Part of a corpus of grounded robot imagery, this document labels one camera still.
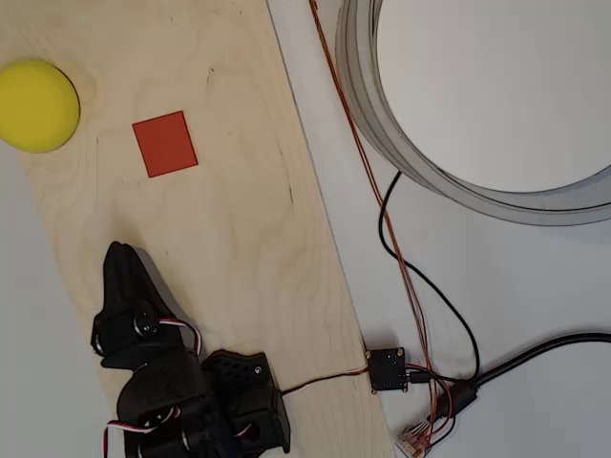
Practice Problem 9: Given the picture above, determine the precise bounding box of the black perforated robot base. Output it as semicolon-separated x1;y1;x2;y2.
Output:
200;349;292;455

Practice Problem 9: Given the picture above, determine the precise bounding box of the gripper servo wire loop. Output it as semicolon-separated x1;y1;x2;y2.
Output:
159;318;202;357

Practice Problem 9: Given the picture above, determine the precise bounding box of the thick black power cable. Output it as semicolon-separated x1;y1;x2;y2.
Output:
470;332;611;387

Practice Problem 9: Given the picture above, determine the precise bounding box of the red white black servo lead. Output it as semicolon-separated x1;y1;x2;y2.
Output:
279;364;371;395

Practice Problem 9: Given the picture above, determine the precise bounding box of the light plywood board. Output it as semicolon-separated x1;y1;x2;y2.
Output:
0;0;397;458

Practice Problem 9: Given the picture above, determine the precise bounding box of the red paper square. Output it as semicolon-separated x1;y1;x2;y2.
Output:
132;110;200;178

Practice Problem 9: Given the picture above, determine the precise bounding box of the thin black cable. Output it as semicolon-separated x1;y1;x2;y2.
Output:
378;171;481;385

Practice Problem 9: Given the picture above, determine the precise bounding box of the clear wire connector block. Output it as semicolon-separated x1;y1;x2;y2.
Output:
394;422;435;457

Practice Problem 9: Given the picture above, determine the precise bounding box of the small black controller board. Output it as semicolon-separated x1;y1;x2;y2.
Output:
365;346;411;395

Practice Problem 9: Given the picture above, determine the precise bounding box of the thin orange wire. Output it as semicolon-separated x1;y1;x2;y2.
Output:
307;0;448;449

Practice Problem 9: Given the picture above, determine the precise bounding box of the large grey round drum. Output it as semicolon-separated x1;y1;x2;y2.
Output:
335;0;611;227

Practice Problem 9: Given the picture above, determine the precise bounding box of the black inline cable plug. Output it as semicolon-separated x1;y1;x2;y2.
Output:
436;381;481;421

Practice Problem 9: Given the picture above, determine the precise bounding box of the yellow round sponge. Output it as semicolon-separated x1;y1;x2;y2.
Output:
0;59;81;154

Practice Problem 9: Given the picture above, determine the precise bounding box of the wrist servo wire loop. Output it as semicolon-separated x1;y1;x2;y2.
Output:
103;404;183;452

